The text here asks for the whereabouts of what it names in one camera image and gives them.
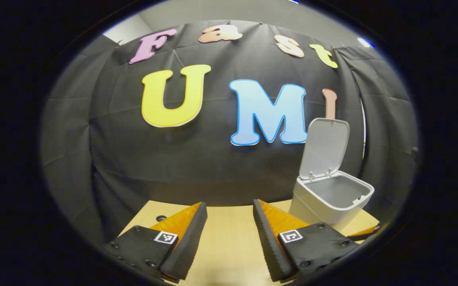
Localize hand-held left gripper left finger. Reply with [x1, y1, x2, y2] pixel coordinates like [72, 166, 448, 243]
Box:
[104, 201, 208, 283]

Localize white desktop garbage bin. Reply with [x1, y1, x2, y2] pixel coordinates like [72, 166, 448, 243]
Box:
[289, 118, 375, 235]

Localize black backdrop cloth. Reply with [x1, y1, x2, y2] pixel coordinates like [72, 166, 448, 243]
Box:
[40, 20, 418, 243]

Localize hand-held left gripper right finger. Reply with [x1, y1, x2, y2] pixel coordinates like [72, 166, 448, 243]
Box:
[252, 199, 359, 283]

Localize wooden desktop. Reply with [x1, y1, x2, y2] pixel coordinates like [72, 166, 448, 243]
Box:
[120, 200, 380, 286]

